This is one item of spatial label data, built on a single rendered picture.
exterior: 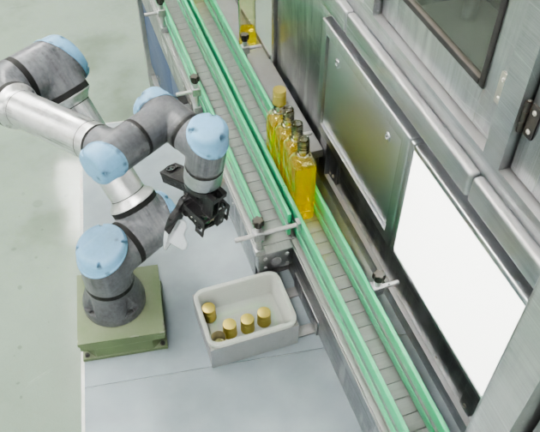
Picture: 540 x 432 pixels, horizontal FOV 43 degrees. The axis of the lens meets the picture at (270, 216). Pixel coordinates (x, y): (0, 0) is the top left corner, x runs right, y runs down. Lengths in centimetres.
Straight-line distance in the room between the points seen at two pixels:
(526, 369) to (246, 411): 118
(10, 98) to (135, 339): 63
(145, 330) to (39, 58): 66
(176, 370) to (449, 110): 89
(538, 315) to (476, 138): 79
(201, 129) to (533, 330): 82
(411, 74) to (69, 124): 66
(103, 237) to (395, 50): 75
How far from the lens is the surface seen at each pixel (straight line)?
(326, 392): 167
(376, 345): 160
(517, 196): 118
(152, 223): 161
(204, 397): 167
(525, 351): 52
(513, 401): 56
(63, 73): 155
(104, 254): 155
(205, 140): 120
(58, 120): 133
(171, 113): 126
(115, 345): 171
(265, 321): 171
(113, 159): 120
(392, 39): 147
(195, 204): 138
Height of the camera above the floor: 223
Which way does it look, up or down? 48 degrees down
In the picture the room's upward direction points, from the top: straight up
